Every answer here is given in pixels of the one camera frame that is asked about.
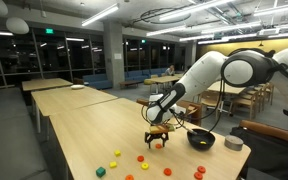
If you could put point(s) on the blue sofa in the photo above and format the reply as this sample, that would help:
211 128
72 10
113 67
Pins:
97 81
144 73

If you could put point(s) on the large light wooden table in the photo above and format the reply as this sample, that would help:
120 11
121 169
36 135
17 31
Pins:
229 89

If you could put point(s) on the yellow cube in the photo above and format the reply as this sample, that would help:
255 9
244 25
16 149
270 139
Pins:
113 165
117 153

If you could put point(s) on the gray concrete column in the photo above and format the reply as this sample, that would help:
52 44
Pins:
114 53

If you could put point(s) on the brown wooden chair back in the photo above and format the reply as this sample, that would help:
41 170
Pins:
144 101

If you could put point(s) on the green exit sign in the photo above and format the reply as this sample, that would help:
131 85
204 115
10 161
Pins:
49 30

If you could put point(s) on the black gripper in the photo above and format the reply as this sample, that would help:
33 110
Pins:
158 135

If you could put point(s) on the black bowl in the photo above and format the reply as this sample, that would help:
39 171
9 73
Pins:
200 137

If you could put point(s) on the gray upholstered bench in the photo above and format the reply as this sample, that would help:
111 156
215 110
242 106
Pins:
7 133

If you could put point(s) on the open brown cardboard box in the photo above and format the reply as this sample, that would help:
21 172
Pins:
190 108

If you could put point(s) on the light wooden dining table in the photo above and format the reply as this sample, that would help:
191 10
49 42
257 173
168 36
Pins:
164 79

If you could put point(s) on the gray tape roll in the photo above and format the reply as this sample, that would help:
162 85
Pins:
233 143

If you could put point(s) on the yellow round pouf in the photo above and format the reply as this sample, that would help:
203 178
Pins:
147 81

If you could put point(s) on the white plate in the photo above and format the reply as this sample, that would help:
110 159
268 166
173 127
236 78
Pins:
77 87

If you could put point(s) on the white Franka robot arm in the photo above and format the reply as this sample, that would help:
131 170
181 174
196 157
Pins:
197 76

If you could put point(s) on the seated person white shirt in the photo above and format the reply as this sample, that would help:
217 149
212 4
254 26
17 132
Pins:
169 70

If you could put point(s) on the green cube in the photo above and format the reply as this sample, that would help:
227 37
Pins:
100 172

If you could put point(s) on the wooden dining chair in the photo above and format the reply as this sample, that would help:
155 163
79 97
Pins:
267 91
249 101

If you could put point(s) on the black chair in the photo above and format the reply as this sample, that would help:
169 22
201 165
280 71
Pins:
267 160

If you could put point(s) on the low wooden bench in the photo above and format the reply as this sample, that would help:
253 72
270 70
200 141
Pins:
129 82

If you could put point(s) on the long ceiling light strip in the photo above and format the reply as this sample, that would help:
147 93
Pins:
100 14
192 10
165 30
277 8
197 37

